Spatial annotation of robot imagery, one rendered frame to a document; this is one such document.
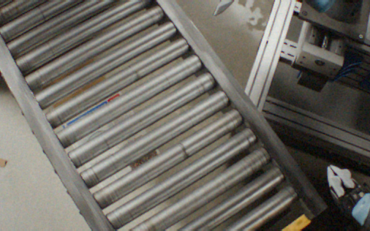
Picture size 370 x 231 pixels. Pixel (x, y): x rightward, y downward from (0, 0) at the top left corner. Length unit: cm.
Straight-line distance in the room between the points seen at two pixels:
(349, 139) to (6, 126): 143
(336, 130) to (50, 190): 118
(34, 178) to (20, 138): 19
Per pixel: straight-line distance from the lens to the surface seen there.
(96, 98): 150
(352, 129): 224
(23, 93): 153
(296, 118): 217
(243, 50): 251
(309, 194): 147
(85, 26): 160
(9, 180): 230
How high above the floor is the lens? 216
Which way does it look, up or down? 68 degrees down
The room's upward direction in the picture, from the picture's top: 12 degrees clockwise
